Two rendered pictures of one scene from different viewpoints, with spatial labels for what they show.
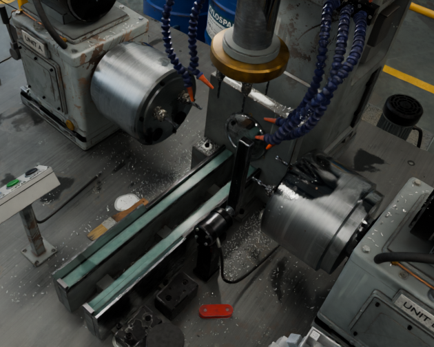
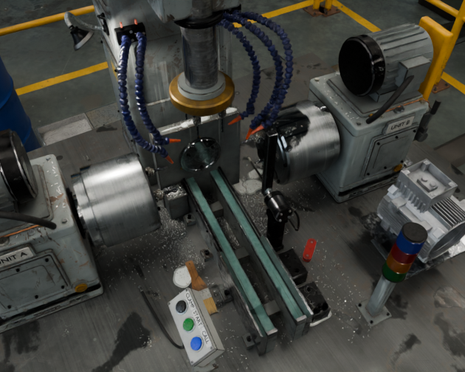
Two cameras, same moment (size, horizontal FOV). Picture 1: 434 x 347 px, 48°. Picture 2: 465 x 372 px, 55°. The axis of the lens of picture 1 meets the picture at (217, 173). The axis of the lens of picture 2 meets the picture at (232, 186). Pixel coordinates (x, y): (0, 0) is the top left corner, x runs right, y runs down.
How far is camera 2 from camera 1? 0.87 m
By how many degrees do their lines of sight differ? 38
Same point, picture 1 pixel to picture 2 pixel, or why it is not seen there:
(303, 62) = not seen: hidden behind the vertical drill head
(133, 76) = (125, 188)
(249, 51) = (216, 85)
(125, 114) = (145, 218)
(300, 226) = (314, 152)
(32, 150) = (73, 341)
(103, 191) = (160, 291)
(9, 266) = not seen: outside the picture
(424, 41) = (64, 38)
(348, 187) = (309, 110)
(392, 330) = (387, 148)
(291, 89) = not seen: hidden behind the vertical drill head
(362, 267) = (364, 133)
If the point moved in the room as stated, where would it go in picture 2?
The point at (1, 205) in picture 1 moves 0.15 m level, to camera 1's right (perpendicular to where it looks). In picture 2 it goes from (212, 337) to (245, 287)
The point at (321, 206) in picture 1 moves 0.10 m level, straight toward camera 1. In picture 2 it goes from (314, 131) to (338, 148)
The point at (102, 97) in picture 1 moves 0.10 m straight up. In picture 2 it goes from (114, 228) to (105, 206)
